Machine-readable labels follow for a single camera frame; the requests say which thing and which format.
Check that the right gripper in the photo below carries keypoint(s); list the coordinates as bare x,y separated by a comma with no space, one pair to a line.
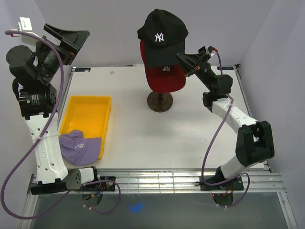
190,61

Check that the lavender cap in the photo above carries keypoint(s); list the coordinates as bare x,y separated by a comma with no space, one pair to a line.
78,150

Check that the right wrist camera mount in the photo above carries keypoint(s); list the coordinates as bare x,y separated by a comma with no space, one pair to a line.
211,51

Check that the dark wooden stand base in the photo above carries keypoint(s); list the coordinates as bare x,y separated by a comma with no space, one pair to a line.
159,102

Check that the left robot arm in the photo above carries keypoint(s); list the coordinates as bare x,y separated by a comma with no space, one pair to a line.
39,100

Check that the black cap white NY logo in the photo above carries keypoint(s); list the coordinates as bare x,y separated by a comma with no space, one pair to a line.
163,34

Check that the yellow plastic tray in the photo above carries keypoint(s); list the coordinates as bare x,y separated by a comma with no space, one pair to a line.
88,114

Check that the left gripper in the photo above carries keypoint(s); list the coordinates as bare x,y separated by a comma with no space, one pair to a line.
73,39

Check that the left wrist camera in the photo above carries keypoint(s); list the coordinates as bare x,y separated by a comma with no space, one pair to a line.
24,25

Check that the aluminium front rail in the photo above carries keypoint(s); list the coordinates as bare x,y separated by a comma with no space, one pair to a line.
161,182

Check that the red cap white logo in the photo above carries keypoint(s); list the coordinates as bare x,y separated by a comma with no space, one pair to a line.
166,79

